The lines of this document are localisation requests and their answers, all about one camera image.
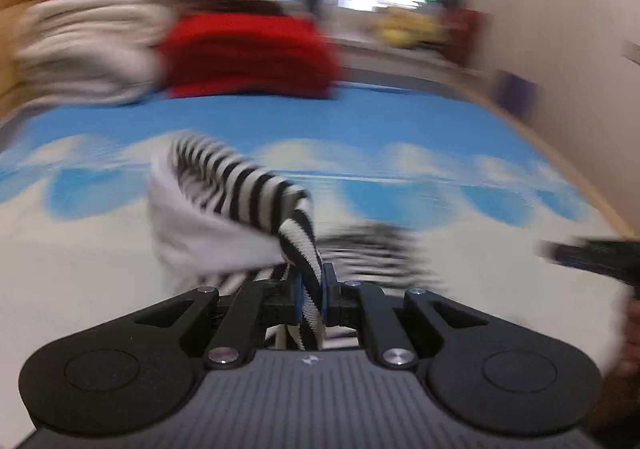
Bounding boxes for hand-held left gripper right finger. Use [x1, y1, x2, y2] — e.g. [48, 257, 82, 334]
[322, 263, 493, 370]

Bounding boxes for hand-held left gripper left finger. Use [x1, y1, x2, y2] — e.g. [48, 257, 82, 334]
[132, 276, 304, 370]

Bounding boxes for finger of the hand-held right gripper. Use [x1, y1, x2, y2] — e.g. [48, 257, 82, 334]
[539, 236, 640, 286]

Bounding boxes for black white striped hoodie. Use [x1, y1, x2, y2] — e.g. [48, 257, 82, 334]
[145, 132, 441, 352]

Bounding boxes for purple box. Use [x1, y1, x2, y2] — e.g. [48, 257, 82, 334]
[492, 70, 539, 118]

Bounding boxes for blue feather print bedsheet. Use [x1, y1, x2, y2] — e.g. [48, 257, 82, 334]
[0, 82, 631, 445]

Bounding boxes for red folded blanket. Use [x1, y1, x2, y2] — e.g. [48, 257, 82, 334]
[157, 12, 343, 100]

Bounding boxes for dark red bag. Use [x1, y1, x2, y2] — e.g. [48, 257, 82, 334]
[444, 6, 490, 66]

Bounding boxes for yellow plush toy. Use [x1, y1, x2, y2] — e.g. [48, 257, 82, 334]
[375, 9, 446, 48]

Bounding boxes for white folded quilt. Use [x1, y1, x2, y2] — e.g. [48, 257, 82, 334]
[10, 0, 281, 107]

